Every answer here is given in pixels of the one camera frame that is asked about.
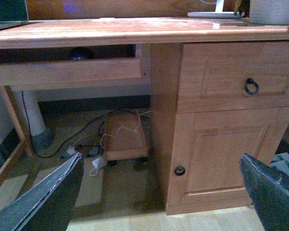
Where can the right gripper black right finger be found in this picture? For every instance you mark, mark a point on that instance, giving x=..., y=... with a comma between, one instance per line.
x=268, y=189

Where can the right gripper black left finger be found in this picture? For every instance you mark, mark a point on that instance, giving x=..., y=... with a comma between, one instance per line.
x=48, y=206

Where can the dark grey computer mouse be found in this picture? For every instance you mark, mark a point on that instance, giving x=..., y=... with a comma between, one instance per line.
x=80, y=53

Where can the wooden pull-out keyboard tray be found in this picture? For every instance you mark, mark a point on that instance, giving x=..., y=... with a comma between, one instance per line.
x=50, y=68

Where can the white power strip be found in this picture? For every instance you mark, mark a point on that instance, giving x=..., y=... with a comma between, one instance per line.
x=71, y=150

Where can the white power adapter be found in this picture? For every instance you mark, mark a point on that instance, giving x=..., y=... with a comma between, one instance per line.
x=97, y=164

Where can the wooden cabinet door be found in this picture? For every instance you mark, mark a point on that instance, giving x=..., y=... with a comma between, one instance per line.
x=209, y=146

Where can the black round door knob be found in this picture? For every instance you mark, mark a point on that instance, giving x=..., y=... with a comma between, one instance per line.
x=179, y=171

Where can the white pipe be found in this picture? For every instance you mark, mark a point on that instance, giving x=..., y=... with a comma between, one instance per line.
x=33, y=113

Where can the wooden desk drawer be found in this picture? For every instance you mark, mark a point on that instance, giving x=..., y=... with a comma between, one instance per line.
x=213, y=75

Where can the grey cylindrical container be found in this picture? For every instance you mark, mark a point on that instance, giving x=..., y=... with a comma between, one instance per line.
x=269, y=12

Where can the white lamp base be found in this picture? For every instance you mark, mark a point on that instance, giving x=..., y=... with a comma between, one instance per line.
x=219, y=13

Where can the grey laptop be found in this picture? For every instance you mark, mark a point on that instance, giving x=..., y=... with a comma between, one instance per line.
x=13, y=13

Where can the black ring drawer handle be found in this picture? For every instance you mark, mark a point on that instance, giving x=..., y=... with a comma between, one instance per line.
x=251, y=87

